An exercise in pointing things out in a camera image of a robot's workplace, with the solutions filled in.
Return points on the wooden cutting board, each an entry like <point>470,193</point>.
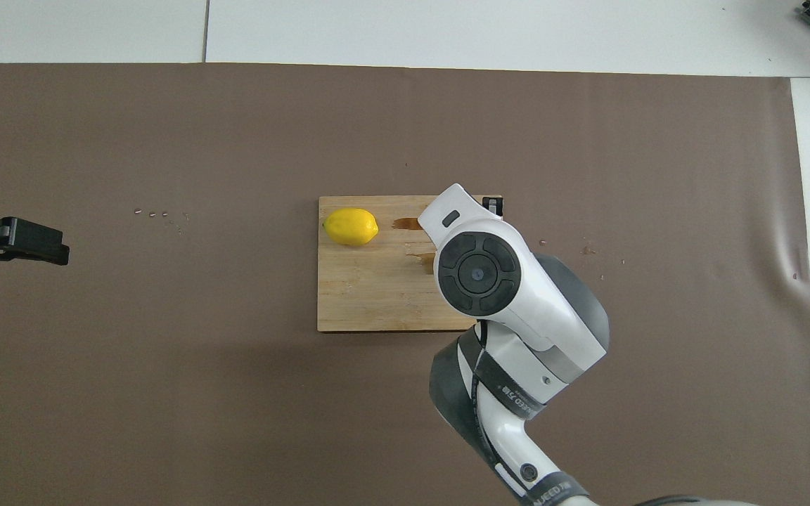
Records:
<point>363,295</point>

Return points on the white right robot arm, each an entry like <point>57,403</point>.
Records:
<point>517,309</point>

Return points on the brown paper table mat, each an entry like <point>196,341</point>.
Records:
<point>166,386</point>

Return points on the yellow lemon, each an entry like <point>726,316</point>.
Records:
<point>351,227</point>

